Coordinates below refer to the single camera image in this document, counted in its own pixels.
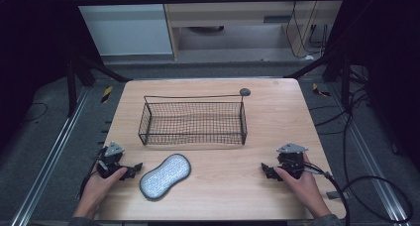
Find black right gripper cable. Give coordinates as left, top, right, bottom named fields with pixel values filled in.
left=302, top=166, right=352, bottom=226

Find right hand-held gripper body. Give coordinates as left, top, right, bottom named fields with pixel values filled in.
left=275, top=142, right=310, bottom=180

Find black looped floor cable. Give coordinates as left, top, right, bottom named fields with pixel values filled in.
left=341, top=86, right=414, bottom=224

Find grey oblong cleaning pad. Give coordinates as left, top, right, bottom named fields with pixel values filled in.
left=139, top=153, right=192, bottom=201

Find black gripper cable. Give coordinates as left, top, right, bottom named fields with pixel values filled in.
left=76, top=156, right=101, bottom=200
left=302, top=166, right=352, bottom=226

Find aluminium floor rail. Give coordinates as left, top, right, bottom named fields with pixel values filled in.
left=9, top=86, right=92, bottom=226
left=325, top=83, right=412, bottom=226

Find black hanging cables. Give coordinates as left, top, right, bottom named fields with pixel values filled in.
left=284, top=0, right=331, bottom=59

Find white cabinet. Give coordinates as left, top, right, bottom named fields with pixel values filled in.
left=69, top=0, right=174, bottom=57

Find person's left hand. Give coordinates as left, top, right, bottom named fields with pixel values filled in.
left=78, top=167, right=129, bottom=217

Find light wooden cabinet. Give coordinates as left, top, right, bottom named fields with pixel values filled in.
left=159, top=0, right=345, bottom=61

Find yellow black striped tape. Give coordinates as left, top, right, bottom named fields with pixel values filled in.
left=100, top=85, right=114, bottom=104
left=311, top=82, right=332, bottom=98

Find person's right hand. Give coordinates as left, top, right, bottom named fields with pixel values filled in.
left=273, top=152, right=327, bottom=218

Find black metal stand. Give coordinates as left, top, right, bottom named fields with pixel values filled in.
left=65, top=52, right=133, bottom=119
left=284, top=46, right=353, bottom=110

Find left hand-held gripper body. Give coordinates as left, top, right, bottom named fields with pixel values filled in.
left=96, top=141, right=126, bottom=179

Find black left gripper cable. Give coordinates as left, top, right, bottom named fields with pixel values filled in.
left=76, top=156, right=101, bottom=200

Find black wire mesh basket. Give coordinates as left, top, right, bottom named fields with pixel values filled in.
left=138, top=93, right=249, bottom=147

